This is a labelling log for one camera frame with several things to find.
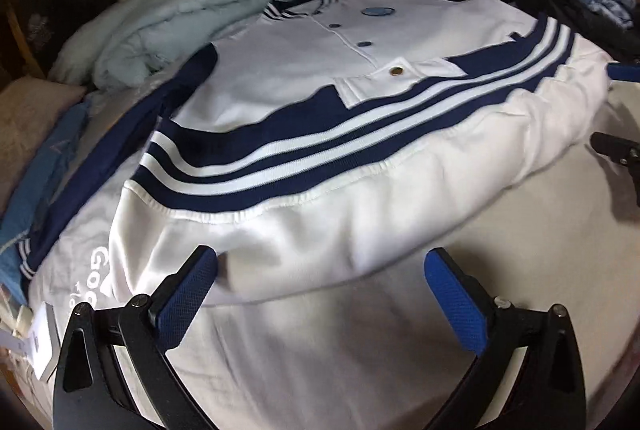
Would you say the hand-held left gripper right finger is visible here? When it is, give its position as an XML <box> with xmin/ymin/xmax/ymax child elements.
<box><xmin>422</xmin><ymin>247</ymin><xmax>588</xmax><ymax>430</ymax></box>

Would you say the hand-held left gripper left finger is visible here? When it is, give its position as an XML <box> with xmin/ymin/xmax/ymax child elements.
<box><xmin>52</xmin><ymin>245</ymin><xmax>221</xmax><ymax>430</ymax></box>

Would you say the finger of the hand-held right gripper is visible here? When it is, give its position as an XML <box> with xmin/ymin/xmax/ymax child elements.
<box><xmin>590</xmin><ymin>132</ymin><xmax>640</xmax><ymax>167</ymax></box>
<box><xmin>606</xmin><ymin>62</ymin><xmax>640</xmax><ymax>83</ymax></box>

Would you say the white and navy striped jacket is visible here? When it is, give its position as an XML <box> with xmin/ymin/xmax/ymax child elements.
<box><xmin>20</xmin><ymin>0</ymin><xmax>618</xmax><ymax>311</ymax></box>

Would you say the black down jacket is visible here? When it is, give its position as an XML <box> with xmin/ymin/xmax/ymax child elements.
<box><xmin>515</xmin><ymin>0</ymin><xmax>640</xmax><ymax>60</ymax></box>

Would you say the grey printed bed sheet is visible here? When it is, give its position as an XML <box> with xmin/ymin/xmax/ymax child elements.
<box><xmin>30</xmin><ymin>60</ymin><xmax>640</xmax><ymax>430</ymax></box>

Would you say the white paper tag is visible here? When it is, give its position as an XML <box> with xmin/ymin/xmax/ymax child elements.
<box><xmin>20</xmin><ymin>302</ymin><xmax>66</xmax><ymax>383</ymax></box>

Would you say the blue pillow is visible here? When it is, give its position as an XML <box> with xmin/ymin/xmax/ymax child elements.
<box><xmin>0</xmin><ymin>102</ymin><xmax>93</xmax><ymax>305</ymax></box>

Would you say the pink pillow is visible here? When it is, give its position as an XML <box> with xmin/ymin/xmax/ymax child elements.
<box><xmin>0</xmin><ymin>77</ymin><xmax>88</xmax><ymax>215</ymax></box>

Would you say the wooden bed frame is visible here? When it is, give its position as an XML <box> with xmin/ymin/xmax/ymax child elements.
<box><xmin>2</xmin><ymin>0</ymin><xmax>51</xmax><ymax>80</ymax></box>

